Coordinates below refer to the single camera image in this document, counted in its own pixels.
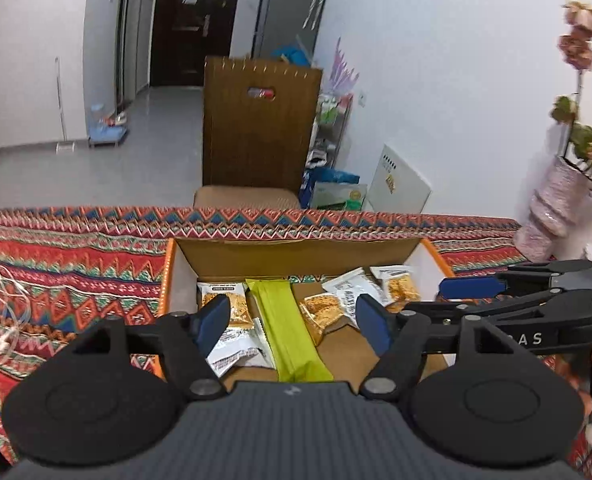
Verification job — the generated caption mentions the green and white bag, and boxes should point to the green and white bag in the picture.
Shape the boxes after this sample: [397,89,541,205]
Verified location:
[313,182,368,212]

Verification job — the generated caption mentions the pink textured vase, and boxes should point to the pink textured vase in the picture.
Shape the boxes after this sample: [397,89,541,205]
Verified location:
[513,156,592,262]

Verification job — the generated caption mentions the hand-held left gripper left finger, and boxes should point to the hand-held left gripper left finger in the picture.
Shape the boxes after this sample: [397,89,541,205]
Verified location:
[68,294,232,402]

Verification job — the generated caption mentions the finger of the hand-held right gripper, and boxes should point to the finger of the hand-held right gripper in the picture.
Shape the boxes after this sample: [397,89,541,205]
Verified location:
[404,289,558,334]
[438,259,592,303]

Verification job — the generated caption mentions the white board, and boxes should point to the white board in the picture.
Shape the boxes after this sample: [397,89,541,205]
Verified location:
[366,144,433,212]

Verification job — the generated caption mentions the green snack packet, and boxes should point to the green snack packet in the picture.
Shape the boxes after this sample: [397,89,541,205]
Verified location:
[246,279,335,382]

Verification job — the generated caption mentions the wooden chair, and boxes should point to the wooden chair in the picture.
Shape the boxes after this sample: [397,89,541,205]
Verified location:
[193,55,323,209]

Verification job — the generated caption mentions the white pole stand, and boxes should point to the white pole stand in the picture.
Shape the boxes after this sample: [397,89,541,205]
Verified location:
[53,56,77,153]

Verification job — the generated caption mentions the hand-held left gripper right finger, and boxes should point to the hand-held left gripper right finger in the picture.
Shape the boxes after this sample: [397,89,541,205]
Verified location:
[354,294,539,402]

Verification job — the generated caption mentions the dried pink roses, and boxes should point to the dried pink roses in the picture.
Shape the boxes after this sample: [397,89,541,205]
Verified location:
[550,1,592,178]

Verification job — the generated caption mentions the grey refrigerator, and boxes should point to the grey refrigerator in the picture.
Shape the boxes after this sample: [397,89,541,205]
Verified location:
[253,0,334,68]

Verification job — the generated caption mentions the patterned red tablecloth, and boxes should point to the patterned red tablecloth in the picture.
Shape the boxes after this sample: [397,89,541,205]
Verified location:
[0,205,592,463]

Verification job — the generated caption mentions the pile of mixed snack packets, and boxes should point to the pile of mixed snack packets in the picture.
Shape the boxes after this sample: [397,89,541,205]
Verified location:
[197,265,422,379]

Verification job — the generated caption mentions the orange cardboard box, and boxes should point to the orange cardboard box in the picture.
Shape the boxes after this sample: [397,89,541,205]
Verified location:
[158,237,458,392]

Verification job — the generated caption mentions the purple wall decoration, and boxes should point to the purple wall decoration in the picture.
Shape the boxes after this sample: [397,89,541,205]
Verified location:
[328,37,359,96]

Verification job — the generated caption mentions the white cable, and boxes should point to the white cable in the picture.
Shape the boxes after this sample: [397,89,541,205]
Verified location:
[0,266,32,358]

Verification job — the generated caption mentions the dark brown door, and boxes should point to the dark brown door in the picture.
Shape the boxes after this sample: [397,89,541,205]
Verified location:
[149,0,238,88]

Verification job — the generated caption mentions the metal shelf cart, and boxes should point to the metal shelf cart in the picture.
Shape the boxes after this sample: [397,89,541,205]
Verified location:
[306,92,354,171]

